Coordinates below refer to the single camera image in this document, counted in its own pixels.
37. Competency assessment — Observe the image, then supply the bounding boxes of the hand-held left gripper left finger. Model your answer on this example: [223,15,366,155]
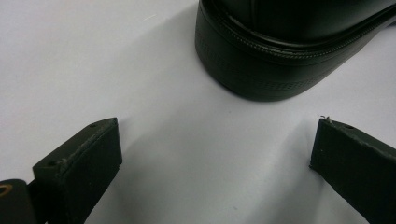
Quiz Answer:
[32,117,123,224]

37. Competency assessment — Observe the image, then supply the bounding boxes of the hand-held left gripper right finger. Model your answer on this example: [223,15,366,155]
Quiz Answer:
[309,116,396,224]

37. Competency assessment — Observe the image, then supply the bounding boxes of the black leather shoe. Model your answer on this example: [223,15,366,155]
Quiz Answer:
[194,0,396,103]

